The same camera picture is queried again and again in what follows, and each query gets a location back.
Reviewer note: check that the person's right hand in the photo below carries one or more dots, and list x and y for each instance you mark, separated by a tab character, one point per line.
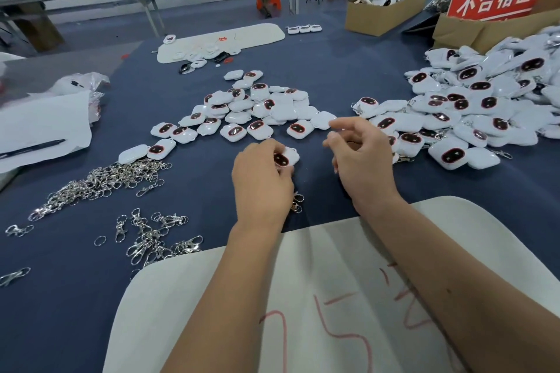
363	163

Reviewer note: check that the person's left hand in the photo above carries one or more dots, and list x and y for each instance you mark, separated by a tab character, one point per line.
262	185

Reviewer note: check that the white tag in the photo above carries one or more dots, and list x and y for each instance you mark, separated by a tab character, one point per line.
285	157

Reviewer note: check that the person's left forearm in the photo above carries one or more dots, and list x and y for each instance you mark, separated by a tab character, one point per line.
210	303

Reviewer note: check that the person's right forearm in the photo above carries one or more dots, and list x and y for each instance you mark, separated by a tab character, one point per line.
464	285

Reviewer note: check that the white foam board red marks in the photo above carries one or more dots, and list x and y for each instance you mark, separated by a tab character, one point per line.
341	281

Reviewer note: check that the small white plastic part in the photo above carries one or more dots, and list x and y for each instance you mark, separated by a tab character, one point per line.
304	29
293	30
316	28

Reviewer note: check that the long white foam board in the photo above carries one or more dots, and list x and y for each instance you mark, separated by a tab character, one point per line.
258	34

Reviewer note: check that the flat brown cardboard box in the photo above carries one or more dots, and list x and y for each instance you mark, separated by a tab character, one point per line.
468	33

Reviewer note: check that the white paper sheet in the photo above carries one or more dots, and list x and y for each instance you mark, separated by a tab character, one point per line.
42	122

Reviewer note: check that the black pen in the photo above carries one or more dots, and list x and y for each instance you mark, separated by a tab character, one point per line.
31	148

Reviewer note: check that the white plastic bag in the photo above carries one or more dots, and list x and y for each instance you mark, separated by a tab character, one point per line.
9	58

